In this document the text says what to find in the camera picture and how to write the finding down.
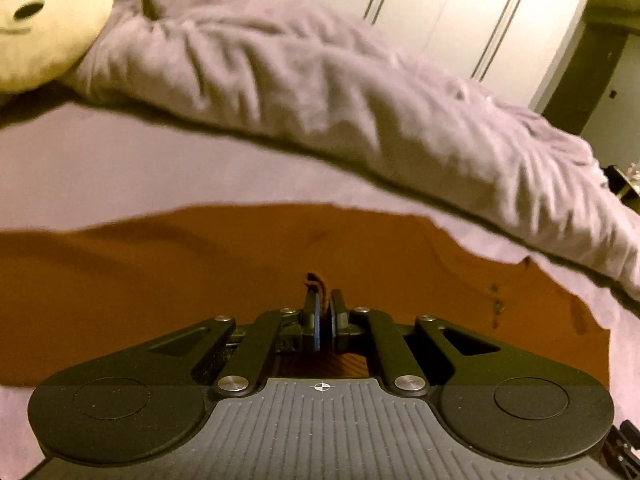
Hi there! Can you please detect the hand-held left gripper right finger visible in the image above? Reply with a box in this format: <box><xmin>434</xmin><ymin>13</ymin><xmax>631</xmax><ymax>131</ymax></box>
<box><xmin>325</xmin><ymin>289</ymin><xmax>546</xmax><ymax>400</ymax></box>

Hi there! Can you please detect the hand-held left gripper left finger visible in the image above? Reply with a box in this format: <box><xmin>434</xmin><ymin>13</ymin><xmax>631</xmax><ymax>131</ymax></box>
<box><xmin>102</xmin><ymin>290</ymin><xmax>326</xmax><ymax>400</ymax></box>

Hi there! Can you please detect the orange garment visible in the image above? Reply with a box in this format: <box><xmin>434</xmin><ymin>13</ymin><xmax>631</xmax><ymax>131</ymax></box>
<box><xmin>0</xmin><ymin>202</ymin><xmax>613</xmax><ymax>391</ymax></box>

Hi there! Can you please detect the purple bed sheet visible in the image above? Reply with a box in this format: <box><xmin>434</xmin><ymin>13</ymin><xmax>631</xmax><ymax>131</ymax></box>
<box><xmin>0</xmin><ymin>85</ymin><xmax>640</xmax><ymax>480</ymax></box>

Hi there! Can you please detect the purple crumpled duvet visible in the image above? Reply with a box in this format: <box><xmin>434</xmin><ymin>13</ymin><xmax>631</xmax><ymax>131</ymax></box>
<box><xmin>65</xmin><ymin>0</ymin><xmax>640</xmax><ymax>302</ymax></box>

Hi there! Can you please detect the white wardrobe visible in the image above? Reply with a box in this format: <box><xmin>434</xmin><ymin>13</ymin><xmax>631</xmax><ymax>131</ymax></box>
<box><xmin>210</xmin><ymin>0</ymin><xmax>601</xmax><ymax>111</ymax></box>

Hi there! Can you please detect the cream round-faced plush toy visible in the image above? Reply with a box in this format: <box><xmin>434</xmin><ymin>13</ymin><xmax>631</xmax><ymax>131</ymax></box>
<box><xmin>0</xmin><ymin>0</ymin><xmax>115</xmax><ymax>94</ymax></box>

